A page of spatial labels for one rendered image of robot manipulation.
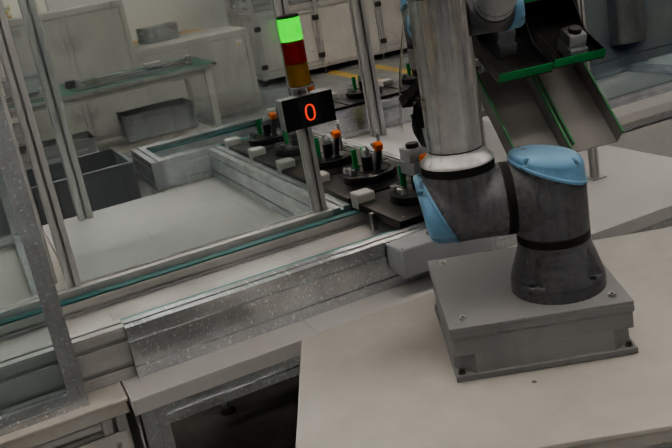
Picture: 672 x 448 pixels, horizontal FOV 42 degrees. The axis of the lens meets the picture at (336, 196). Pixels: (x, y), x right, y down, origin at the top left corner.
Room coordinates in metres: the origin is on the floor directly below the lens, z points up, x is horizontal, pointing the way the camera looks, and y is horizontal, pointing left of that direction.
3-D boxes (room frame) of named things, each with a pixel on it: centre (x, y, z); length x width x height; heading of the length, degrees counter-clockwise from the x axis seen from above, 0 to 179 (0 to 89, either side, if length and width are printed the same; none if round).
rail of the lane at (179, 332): (1.64, 0.01, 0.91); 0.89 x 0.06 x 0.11; 112
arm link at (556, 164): (1.31, -0.33, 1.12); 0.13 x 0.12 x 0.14; 86
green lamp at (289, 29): (1.92, 0.03, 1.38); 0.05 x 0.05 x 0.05
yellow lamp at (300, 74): (1.92, 0.03, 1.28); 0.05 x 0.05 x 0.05
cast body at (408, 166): (1.89, -0.18, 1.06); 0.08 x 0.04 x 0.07; 23
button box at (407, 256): (1.65, -0.19, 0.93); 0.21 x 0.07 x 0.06; 112
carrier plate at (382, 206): (1.88, -0.19, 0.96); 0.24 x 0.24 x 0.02; 22
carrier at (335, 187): (2.12, -0.09, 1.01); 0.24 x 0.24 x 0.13; 22
